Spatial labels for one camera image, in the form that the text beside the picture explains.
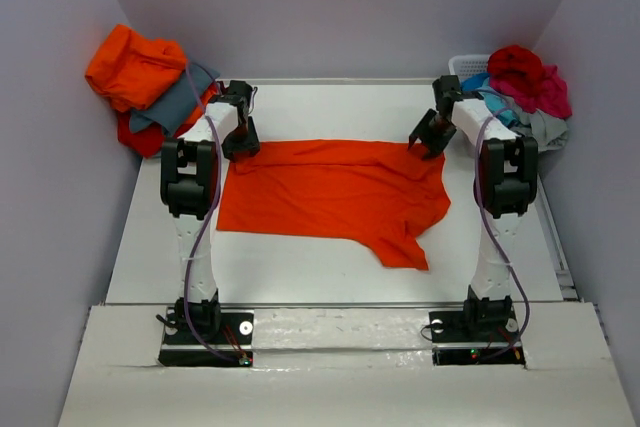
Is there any grey-blue folded shirt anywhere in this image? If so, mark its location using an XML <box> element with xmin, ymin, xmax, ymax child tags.
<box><xmin>129</xmin><ymin>63</ymin><xmax>219</xmax><ymax>136</ymax></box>

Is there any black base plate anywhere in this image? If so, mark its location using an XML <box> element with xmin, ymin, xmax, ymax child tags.
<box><xmin>421</xmin><ymin>310</ymin><xmax>526</xmax><ymax>367</ymax></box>
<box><xmin>157</xmin><ymin>307</ymin><xmax>255</xmax><ymax>368</ymax></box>

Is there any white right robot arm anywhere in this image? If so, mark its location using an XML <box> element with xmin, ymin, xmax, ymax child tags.
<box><xmin>409</xmin><ymin>75</ymin><xmax>538</xmax><ymax>344</ymax></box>

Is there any magenta shirt in basket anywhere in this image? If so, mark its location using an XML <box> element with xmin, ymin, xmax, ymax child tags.
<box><xmin>489</xmin><ymin>65</ymin><xmax>573</xmax><ymax>120</ymax></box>

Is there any grey shirt in basket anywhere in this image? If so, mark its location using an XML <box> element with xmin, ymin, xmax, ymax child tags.
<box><xmin>506</xmin><ymin>100</ymin><xmax>569</xmax><ymax>152</ymax></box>

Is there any white plastic laundry basket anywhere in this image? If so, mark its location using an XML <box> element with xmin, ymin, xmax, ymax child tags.
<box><xmin>447</xmin><ymin>53</ymin><xmax>556</xmax><ymax>160</ymax></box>

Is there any orange t shirt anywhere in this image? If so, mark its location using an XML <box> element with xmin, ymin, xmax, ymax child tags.
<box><xmin>217</xmin><ymin>140</ymin><xmax>451</xmax><ymax>271</ymax></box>

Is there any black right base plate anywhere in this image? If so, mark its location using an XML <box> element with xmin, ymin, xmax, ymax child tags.
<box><xmin>421</xmin><ymin>310</ymin><xmax>526</xmax><ymax>367</ymax></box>

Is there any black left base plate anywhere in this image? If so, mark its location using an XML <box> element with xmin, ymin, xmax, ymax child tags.
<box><xmin>157</xmin><ymin>307</ymin><xmax>255</xmax><ymax>368</ymax></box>

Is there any teal shirt in basket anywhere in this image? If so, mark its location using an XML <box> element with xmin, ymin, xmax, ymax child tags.
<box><xmin>461</xmin><ymin>72</ymin><xmax>519</xmax><ymax>128</ymax></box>

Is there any red folded shirt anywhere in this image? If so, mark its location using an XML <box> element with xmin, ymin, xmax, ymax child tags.
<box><xmin>109</xmin><ymin>99</ymin><xmax>202</xmax><ymax>158</ymax></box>

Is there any red shirt in basket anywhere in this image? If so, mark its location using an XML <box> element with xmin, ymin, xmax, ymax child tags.
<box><xmin>487</xmin><ymin>45</ymin><xmax>545</xmax><ymax>95</ymax></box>

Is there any orange folded shirt on pile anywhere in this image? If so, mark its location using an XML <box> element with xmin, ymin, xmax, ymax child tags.
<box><xmin>85</xmin><ymin>24</ymin><xmax>187</xmax><ymax>112</ymax></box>

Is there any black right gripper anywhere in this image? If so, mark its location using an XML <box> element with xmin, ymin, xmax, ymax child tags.
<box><xmin>411</xmin><ymin>108</ymin><xmax>460</xmax><ymax>159</ymax></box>

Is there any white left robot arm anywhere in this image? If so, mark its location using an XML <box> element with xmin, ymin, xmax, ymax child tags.
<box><xmin>160</xmin><ymin>80</ymin><xmax>260</xmax><ymax>343</ymax></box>

